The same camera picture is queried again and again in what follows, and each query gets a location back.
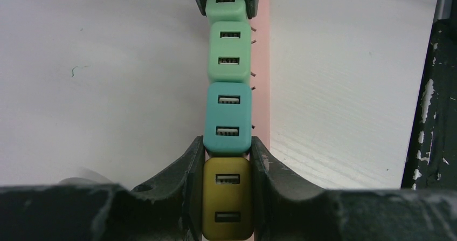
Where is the green cube plug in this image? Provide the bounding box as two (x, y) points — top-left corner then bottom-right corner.
(205, 0), (248, 25)
(207, 21), (251, 84)

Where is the teal cube plug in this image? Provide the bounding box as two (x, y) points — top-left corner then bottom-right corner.
(203, 82), (252, 157)

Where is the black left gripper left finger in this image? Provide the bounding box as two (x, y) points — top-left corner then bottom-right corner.
(1, 136), (205, 240)

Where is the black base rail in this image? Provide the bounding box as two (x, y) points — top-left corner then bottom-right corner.
(401, 19), (456, 190)

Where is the pink power strip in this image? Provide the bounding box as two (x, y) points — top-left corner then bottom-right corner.
(250, 0), (271, 148)

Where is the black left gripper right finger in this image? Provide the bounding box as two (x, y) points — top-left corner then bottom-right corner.
(250, 136), (456, 240)

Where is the yellow cube plug on pink strip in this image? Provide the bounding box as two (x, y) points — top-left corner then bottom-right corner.
(202, 157), (253, 240)

